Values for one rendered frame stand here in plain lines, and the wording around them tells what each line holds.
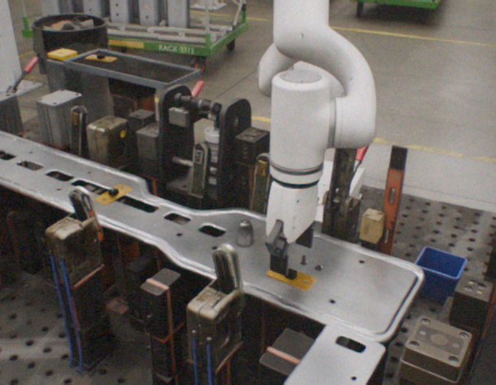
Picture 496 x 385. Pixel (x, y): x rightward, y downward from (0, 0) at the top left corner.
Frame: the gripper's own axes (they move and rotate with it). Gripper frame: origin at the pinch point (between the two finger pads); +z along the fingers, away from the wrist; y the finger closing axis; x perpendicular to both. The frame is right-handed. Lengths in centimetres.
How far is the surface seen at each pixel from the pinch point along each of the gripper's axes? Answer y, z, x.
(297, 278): 0.0, 4.8, 1.3
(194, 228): -3.6, 5.2, -23.6
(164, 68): -42, -11, -61
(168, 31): -341, 77, -304
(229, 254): 12.8, -6.0, -4.5
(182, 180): -23.6, 8.6, -42.0
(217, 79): -324, 105, -239
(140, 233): 3.0, 5.4, -32.2
